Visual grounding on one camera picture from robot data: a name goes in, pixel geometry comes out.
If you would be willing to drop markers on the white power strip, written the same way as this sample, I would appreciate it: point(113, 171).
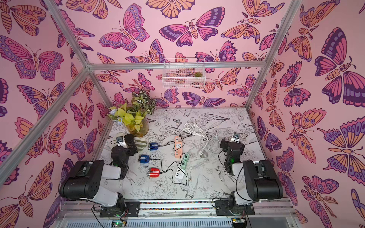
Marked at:
point(179, 174)

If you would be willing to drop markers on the orange power strip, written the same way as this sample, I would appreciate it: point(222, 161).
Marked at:
point(178, 149)

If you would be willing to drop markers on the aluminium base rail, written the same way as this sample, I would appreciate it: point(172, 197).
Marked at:
point(188, 213)

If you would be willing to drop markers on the green charger adapter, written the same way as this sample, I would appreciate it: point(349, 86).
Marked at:
point(183, 165)
point(185, 157)

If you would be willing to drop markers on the white wire wall basket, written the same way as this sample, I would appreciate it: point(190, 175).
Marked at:
point(179, 72)

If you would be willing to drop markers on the small green succulent plant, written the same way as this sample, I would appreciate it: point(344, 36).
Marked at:
point(198, 74)

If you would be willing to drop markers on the aluminium cage frame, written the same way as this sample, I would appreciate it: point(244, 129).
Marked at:
point(20, 150)

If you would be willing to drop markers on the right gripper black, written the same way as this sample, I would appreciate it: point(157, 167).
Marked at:
point(232, 145)

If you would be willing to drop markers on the amber glass vase with plants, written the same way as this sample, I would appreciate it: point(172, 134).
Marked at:
point(133, 116)

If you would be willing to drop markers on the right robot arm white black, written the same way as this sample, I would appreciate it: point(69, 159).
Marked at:
point(255, 181)

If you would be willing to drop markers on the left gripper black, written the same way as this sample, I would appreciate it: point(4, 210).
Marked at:
point(131, 152)

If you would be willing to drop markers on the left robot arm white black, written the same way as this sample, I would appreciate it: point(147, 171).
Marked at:
point(83, 182)

